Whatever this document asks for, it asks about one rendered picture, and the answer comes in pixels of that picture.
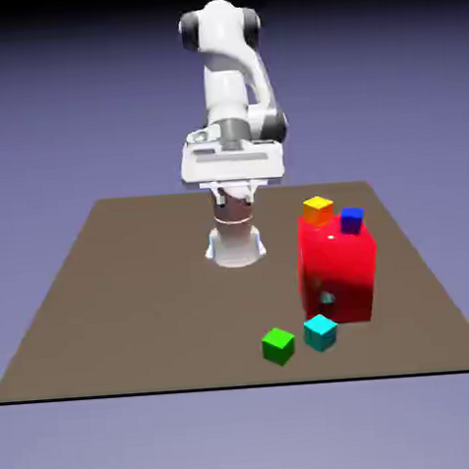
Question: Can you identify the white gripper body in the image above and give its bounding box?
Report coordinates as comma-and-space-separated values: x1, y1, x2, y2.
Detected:
178, 136, 287, 194

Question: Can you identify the small yellow cube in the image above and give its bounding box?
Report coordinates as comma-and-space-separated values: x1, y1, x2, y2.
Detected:
301, 194, 336, 230

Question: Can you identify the small blue cube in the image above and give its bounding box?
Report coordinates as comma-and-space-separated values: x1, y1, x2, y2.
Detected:
338, 205, 367, 237

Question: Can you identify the small green cube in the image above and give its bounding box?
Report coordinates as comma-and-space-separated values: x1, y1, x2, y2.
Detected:
259, 325, 299, 369

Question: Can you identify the small cyan cube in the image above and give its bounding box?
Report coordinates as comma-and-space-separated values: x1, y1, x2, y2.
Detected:
301, 312, 341, 355

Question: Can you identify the large red box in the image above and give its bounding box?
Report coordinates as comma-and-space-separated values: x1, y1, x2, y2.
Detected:
292, 210, 383, 328

